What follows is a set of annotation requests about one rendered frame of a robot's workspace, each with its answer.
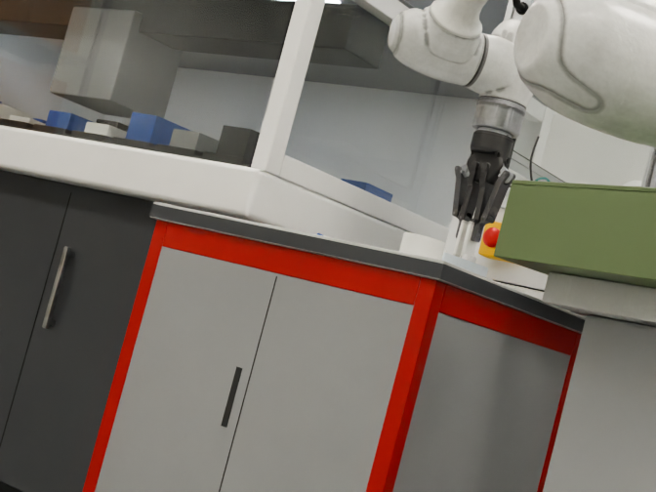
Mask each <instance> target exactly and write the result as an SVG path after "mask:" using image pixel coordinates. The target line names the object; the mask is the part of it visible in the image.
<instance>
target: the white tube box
mask: <svg viewBox="0 0 656 492"><path fill-rule="evenodd" d="M442 261H445V262H447V263H450V264H452V265H455V266H457V267H461V268H464V269H466V270H469V271H471V272H474V273H476V274H479V275H481V276H484V277H486V275H487V271H488V267H486V266H481V265H478V264H476V263H473V262H470V261H467V260H465V259H462V258H459V257H456V256H453V255H451V254H448V253H445V252H444V253H443V257H442Z"/></svg>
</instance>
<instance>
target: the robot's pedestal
mask: <svg viewBox="0 0 656 492"><path fill-rule="evenodd" d="M542 301H543V302H544V303H546V304H549V305H553V306H556V307H559V308H564V309H567V310H570V311H573V312H576V313H579V314H582V315H585V316H586V319H585V323H584V327H583V331H582V335H581V339H580V343H579V346H578V350H577V354H576V359H575V363H574V367H573V371H572V375H571V379H570V383H569V387H568V391H567V394H566V398H565V402H564V406H563V410H562V414H561V418H560V422H559V426H558V430H557V434H556V438H555V442H554V446H553V452H552V456H551V460H550V464H549V468H548V472H547V477H546V481H545V485H544V489H543V492H656V288H651V287H644V286H638V285H633V284H626V283H620V282H613V281H607V280H601V279H594V278H588V277H582V276H576V275H570V274H563V273H557V272H550V273H549V276H548V280H547V284H546V288H545V292H544V295H543V299H542Z"/></svg>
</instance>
